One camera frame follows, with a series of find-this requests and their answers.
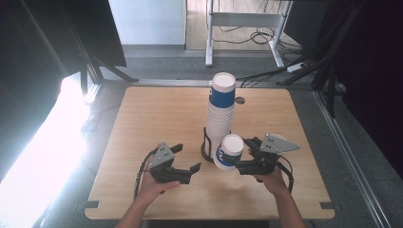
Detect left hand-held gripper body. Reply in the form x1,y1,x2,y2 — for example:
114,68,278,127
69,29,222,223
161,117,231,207
147,142,193,185

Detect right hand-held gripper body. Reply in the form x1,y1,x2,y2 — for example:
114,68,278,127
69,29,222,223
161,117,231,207
251,133,301,176

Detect black wire cup holder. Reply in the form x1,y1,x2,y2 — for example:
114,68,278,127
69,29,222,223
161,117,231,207
201,126,232,164

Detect stack of white paper cups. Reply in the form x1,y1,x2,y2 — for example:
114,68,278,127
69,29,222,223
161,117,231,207
204,71,237,160

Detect person's right hand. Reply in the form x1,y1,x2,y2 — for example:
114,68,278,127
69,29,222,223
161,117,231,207
253,166,288,196

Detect person's left hand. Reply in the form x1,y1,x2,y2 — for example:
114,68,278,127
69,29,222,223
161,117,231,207
136,170,181,207

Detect white power strip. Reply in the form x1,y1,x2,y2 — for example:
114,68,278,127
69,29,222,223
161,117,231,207
286,62,308,73

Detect black metal stand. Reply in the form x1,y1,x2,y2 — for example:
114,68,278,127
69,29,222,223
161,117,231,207
67,18,141,96
277,0,365,119

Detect white panel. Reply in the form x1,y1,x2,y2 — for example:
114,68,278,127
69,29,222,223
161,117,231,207
107,0,187,46

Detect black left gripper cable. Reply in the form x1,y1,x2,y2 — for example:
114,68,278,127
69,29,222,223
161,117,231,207
132,148,160,200

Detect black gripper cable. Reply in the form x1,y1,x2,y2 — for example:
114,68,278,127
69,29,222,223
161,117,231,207
275,156,295,194
132,148,160,200

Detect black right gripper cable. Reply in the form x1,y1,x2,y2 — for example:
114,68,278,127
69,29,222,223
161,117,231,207
275,156,295,194

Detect black power strip cable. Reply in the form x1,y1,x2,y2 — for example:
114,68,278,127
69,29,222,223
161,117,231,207
236,67,290,89

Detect metal floor rail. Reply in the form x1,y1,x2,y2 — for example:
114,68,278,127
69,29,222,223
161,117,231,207
312,89,393,228

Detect black floor cables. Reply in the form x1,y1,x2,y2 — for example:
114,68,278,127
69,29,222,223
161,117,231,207
212,27,305,55

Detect white metal desk frame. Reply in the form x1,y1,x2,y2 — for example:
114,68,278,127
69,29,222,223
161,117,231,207
204,0,293,69

